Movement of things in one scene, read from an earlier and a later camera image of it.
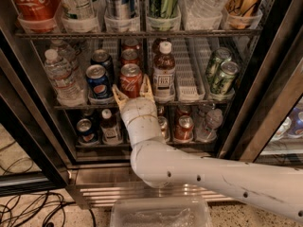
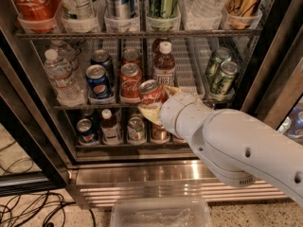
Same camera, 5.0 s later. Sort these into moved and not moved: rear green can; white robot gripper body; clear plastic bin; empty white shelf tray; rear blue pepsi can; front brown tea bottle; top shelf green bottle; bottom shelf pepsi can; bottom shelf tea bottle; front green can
Moved: white robot gripper body
Not moved: top shelf green bottle; front green can; front brown tea bottle; bottom shelf pepsi can; bottom shelf tea bottle; clear plastic bin; rear green can; rear blue pepsi can; empty white shelf tray
